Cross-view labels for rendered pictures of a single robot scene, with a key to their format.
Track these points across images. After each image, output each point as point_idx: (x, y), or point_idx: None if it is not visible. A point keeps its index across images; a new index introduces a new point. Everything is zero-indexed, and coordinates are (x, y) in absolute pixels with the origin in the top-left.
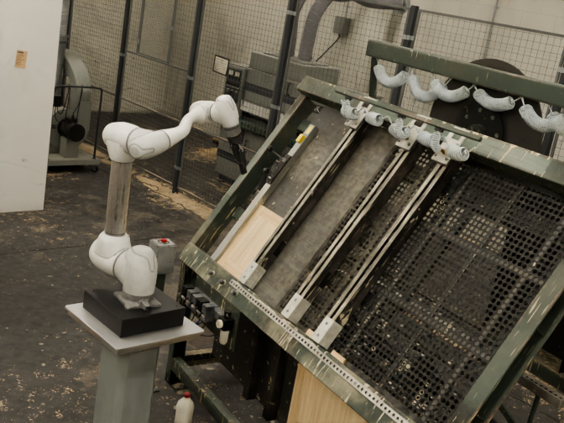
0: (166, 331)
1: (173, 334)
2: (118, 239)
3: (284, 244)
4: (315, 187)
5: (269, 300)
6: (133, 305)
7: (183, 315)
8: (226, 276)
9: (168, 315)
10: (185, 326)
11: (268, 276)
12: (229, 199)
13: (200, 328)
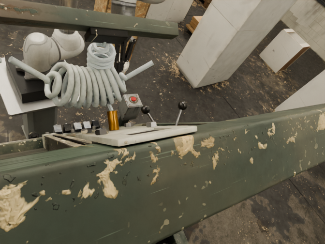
0: (11, 90)
1: (6, 93)
2: (56, 29)
3: (49, 150)
4: (58, 142)
5: (7, 153)
6: (24, 63)
7: (21, 97)
8: (76, 133)
9: (16, 85)
10: (19, 104)
11: (37, 150)
12: (168, 125)
13: (14, 113)
